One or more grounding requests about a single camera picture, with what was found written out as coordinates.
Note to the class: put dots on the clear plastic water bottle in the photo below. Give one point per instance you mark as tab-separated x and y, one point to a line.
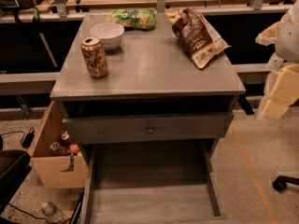
52	212

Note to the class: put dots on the black office chair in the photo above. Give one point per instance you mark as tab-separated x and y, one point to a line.
14	167

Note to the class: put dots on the black power adapter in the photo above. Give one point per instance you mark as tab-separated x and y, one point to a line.
28	138

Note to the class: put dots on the red topped can in box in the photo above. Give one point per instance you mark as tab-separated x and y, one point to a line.
65	139

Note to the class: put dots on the orange soda can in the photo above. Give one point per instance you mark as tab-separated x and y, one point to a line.
94	57

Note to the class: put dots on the white ceramic bowl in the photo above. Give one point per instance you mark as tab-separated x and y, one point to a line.
110	33

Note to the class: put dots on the dark bottle in box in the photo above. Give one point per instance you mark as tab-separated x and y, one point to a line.
57	149

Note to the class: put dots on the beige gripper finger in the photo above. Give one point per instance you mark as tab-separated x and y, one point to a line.
284	93

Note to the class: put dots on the wooden storage box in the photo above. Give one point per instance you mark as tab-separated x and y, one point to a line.
55	172

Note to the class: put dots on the orange fruit in box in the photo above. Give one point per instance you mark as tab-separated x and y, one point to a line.
74	149

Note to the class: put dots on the grey drawer cabinet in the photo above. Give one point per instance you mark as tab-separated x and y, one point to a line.
148	74

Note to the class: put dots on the grey top drawer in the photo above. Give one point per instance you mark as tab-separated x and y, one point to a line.
121	129

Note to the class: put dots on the grey open middle drawer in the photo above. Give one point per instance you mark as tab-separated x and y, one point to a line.
167	182

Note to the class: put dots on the brown snack bag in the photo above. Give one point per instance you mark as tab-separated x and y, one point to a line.
199	39

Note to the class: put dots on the black chair wheel base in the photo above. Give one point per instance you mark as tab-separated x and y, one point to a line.
281	182

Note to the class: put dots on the green chip bag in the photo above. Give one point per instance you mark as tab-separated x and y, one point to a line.
139	19

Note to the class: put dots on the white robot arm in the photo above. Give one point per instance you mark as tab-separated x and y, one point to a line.
284	34

